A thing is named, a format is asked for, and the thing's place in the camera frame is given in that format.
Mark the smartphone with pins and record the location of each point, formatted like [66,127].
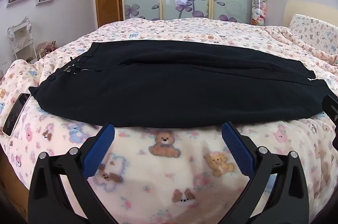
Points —
[15,114]

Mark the teddy bear print blanket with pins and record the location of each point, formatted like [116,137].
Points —
[169,176]

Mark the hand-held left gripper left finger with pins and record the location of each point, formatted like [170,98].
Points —
[99,151]

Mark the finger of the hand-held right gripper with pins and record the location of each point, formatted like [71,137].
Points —
[331,107]

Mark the teddy bear print pillow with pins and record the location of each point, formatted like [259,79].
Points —
[314,31]

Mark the black pants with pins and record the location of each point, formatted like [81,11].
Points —
[169,86]

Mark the cream headboard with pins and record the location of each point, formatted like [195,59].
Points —
[309,8]

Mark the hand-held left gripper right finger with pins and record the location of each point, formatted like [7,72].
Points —
[236,150]

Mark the wooden bed frame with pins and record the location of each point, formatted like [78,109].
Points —
[10,187]

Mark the clear tube of plush toys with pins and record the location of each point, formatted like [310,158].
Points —
[258,8]

